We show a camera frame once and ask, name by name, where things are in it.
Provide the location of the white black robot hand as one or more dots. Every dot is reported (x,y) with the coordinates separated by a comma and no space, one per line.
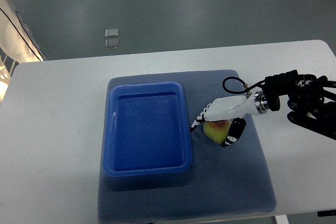
(229,108)

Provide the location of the yellow red peach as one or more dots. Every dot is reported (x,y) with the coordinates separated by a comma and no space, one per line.
(217,131)

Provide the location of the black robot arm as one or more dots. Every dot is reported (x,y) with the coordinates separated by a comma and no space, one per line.
(312,106)

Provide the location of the lower metal floor plate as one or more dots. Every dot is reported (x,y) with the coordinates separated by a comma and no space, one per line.
(112,43)

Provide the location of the metal floor plate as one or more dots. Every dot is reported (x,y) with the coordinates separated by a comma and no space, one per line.
(112,43)
(112,32)

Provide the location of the upper metal floor plate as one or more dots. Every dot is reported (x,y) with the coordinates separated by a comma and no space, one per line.
(112,32)

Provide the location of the grey blue cloth mat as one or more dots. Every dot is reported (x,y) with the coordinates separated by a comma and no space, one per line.
(231,180)

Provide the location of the blue plastic tray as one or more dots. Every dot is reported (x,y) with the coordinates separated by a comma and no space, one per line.
(146,131)

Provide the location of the white curtain with black trim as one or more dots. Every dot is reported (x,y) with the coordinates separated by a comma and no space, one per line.
(17,40)

